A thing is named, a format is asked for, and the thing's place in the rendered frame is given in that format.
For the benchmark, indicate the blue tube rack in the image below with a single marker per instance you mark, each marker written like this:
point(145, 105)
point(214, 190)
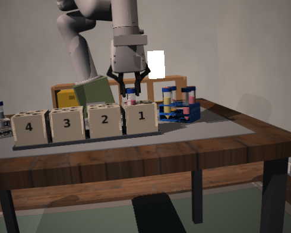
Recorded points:
point(178, 116)

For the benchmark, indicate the beige bucket adapter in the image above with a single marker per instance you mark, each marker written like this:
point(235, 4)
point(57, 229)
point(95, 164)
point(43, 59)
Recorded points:
point(104, 120)
point(67, 124)
point(140, 118)
point(31, 127)

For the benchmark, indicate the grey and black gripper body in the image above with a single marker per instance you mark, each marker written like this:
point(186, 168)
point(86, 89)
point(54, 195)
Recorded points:
point(128, 59)

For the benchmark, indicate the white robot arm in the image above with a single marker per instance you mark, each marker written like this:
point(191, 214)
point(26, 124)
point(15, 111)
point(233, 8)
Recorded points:
point(125, 21)

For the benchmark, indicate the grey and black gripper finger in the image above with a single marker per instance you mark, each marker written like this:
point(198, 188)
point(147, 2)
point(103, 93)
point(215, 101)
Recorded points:
point(118, 79)
point(139, 78)

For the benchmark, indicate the beige tube rack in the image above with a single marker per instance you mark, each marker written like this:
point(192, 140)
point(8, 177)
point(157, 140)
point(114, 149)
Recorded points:
point(7, 130)

